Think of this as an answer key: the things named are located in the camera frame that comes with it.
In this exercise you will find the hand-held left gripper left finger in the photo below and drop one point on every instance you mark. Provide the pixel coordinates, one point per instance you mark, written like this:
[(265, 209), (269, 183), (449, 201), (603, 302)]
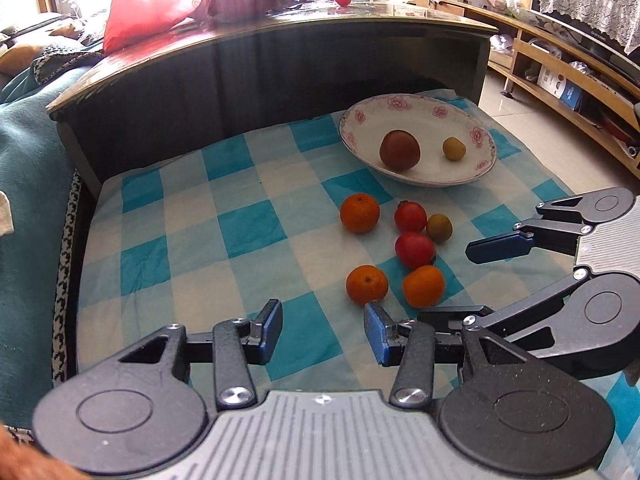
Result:
[(272, 325)]

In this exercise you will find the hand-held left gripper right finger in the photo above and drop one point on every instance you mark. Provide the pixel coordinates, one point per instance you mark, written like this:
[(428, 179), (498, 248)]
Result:
[(375, 330)]

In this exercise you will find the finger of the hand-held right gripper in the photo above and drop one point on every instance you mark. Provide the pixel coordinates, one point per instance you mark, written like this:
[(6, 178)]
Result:
[(500, 249), (540, 297)]

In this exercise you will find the small yellow-brown fruit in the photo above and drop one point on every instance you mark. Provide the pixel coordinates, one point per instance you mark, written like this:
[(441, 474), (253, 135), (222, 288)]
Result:
[(454, 148), (439, 227)]

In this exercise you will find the white floral plate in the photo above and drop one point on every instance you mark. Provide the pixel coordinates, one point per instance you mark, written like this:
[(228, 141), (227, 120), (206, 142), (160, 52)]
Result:
[(430, 120)]

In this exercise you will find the blue white checked cloth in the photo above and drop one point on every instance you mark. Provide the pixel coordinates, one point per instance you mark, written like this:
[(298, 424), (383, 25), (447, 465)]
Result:
[(240, 240)]

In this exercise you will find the dark red round fruit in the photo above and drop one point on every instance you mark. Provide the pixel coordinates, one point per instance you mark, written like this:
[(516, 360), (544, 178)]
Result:
[(399, 149)]

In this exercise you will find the blue white box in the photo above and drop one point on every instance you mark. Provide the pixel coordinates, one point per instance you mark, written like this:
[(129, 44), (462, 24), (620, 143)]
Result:
[(562, 87)]

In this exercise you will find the wooden TV stand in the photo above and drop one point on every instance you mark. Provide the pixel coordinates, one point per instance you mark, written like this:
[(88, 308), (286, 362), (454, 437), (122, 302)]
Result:
[(550, 60)]

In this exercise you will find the dark coffee table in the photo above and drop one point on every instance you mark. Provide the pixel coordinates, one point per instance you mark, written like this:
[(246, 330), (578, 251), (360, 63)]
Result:
[(250, 90)]

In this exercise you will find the brown cloth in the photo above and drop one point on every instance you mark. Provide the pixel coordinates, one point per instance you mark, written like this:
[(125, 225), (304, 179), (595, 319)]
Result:
[(25, 455)]

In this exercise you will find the teal blanket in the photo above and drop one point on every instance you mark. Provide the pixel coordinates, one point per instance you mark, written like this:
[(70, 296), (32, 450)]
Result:
[(30, 160)]

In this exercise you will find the red green plastic bag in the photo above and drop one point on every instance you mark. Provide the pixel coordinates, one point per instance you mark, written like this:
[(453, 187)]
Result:
[(240, 2)]

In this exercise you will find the black white knitted cloth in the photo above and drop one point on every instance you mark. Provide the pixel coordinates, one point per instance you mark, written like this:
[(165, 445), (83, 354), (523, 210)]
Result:
[(60, 60)]

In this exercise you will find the yellow cushion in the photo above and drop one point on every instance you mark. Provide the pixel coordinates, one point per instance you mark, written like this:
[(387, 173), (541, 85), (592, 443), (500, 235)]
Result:
[(17, 57)]

